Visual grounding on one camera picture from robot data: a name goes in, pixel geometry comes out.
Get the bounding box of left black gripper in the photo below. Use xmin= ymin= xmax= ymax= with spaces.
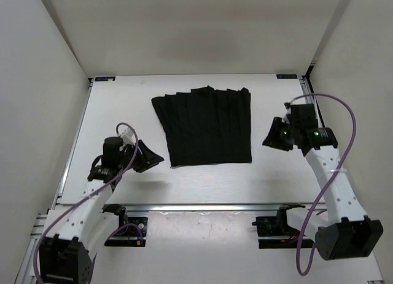
xmin=118 ymin=139 xmax=164 ymax=173

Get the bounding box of black pleated skirt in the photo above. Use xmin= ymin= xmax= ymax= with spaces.
xmin=151 ymin=86 xmax=252 ymax=167

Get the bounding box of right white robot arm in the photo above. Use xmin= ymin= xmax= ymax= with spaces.
xmin=263 ymin=103 xmax=383 ymax=260

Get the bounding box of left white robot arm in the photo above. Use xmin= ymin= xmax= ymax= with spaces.
xmin=33 ymin=136 xmax=164 ymax=283

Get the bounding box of right blue corner label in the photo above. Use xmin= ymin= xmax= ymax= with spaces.
xmin=276 ymin=74 xmax=298 ymax=79

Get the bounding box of blue corner label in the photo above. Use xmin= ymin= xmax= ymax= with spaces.
xmin=95 ymin=76 xmax=116 ymax=82
xmin=276 ymin=74 xmax=298 ymax=79

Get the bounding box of left blue corner label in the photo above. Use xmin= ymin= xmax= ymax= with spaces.
xmin=95 ymin=76 xmax=116 ymax=82

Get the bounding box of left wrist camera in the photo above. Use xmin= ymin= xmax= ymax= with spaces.
xmin=117 ymin=128 xmax=134 ymax=145

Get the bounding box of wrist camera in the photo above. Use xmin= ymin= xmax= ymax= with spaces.
xmin=282 ymin=102 xmax=291 ymax=124
xmin=117 ymin=128 xmax=134 ymax=145

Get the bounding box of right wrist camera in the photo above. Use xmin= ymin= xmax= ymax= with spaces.
xmin=282 ymin=102 xmax=291 ymax=124

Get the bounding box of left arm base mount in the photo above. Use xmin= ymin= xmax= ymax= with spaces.
xmin=103 ymin=204 xmax=148 ymax=248

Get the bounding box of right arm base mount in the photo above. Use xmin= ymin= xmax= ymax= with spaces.
xmin=251 ymin=203 xmax=305 ymax=250

